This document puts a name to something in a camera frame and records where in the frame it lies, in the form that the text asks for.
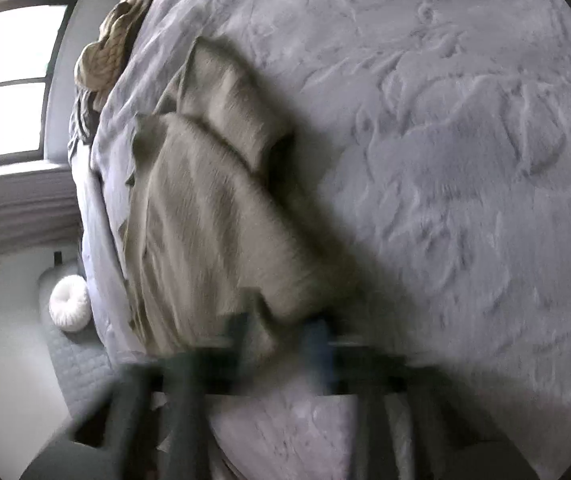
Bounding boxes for olive knit sweater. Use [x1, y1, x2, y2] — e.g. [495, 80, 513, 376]
[118, 35, 366, 361]

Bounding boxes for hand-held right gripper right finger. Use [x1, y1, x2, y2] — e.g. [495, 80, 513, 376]
[300, 315, 541, 480]

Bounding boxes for white radiator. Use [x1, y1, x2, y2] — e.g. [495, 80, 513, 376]
[0, 167, 84, 261]

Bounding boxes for window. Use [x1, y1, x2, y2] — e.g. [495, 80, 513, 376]
[0, 0, 84, 171]

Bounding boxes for grey embossed blanket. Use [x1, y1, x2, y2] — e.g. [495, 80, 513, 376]
[68, 0, 571, 480]

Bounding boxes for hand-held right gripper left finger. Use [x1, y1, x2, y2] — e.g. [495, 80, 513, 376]
[20, 312, 254, 480]

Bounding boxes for beige knitted cloth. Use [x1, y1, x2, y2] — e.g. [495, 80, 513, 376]
[74, 0, 166, 111]

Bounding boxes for round white pillow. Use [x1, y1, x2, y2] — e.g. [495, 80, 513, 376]
[48, 275, 91, 332]

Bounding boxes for pale grey comforter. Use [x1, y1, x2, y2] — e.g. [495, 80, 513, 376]
[78, 125, 166, 366]

